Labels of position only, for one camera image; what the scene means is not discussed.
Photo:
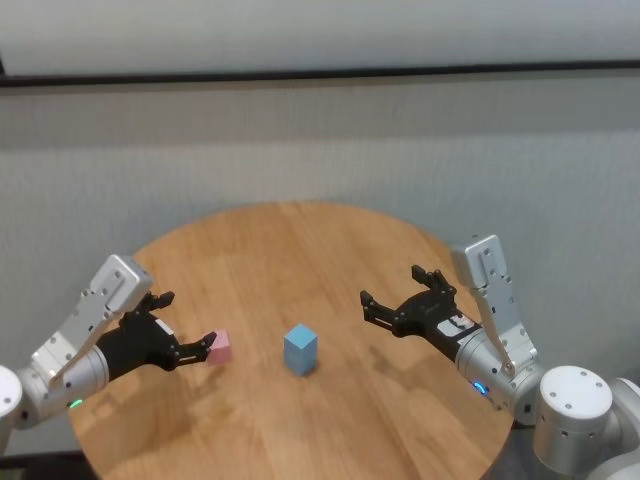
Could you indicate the pink wooden cube block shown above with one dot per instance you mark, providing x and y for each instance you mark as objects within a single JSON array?
[{"x": 222, "y": 347}]

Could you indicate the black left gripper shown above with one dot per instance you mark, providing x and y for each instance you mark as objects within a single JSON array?
[{"x": 140, "y": 345}]

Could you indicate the blue wooden cube block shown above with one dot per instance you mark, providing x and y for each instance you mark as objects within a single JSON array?
[
  {"x": 300, "y": 339},
  {"x": 302, "y": 363}
]

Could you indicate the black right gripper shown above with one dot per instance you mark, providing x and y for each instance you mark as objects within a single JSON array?
[{"x": 430, "y": 315}]

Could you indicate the black wall rail strip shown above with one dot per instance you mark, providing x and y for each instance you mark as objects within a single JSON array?
[{"x": 320, "y": 73}]

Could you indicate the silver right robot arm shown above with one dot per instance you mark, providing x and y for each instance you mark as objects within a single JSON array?
[{"x": 575, "y": 400}]

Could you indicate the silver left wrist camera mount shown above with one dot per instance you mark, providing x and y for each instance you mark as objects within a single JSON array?
[{"x": 120, "y": 280}]

